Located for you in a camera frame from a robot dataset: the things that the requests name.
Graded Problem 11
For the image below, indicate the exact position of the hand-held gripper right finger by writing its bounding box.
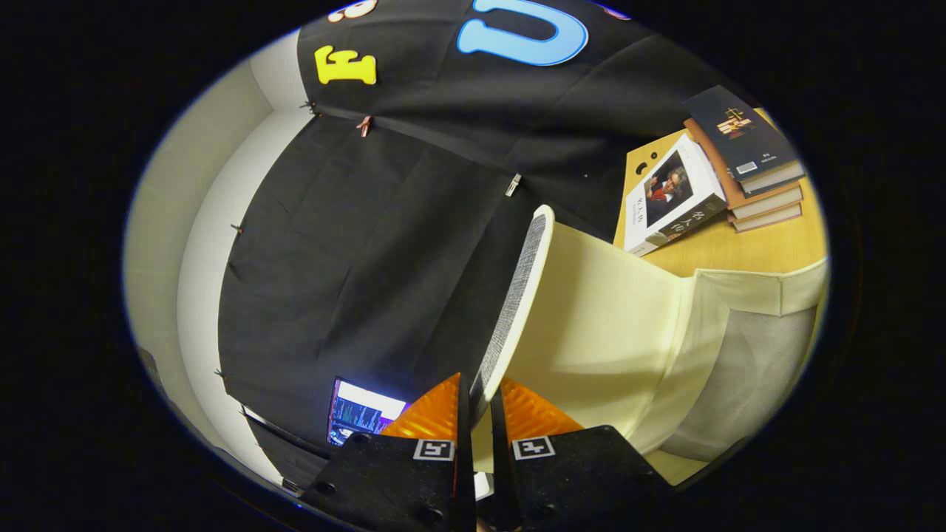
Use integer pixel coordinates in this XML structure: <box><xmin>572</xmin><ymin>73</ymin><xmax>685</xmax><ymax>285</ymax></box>
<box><xmin>488</xmin><ymin>377</ymin><xmax>675</xmax><ymax>532</ymax></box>

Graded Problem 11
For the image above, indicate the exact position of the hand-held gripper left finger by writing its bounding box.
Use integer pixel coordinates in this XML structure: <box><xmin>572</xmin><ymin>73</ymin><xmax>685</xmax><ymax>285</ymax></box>
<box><xmin>299</xmin><ymin>372</ymin><xmax>476</xmax><ymax>532</ymax></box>

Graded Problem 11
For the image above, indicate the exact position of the grey fabric storage box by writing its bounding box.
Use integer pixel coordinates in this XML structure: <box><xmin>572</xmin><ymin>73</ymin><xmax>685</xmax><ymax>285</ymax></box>
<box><xmin>469</xmin><ymin>205</ymin><xmax>830</xmax><ymax>488</ymax></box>

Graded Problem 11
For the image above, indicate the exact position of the lit laptop screen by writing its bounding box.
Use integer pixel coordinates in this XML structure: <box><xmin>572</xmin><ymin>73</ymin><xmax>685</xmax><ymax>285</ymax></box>
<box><xmin>327</xmin><ymin>377</ymin><xmax>409</xmax><ymax>448</ymax></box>

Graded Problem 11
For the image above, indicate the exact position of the white book with portrait cover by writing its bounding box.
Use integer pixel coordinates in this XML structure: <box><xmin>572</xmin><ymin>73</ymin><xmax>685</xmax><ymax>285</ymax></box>
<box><xmin>623</xmin><ymin>133</ymin><xmax>729</xmax><ymax>257</ymax></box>

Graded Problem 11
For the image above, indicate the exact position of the brown book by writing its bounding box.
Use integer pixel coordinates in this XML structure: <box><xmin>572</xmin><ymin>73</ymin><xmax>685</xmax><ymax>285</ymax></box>
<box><xmin>684</xmin><ymin>118</ymin><xmax>805</xmax><ymax>220</ymax></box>
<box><xmin>728</xmin><ymin>202</ymin><xmax>805</xmax><ymax>234</ymax></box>

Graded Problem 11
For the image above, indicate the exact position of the dark blue book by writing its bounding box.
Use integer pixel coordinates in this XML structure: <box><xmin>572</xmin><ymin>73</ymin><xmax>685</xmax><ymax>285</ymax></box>
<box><xmin>681</xmin><ymin>85</ymin><xmax>806</xmax><ymax>197</ymax></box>

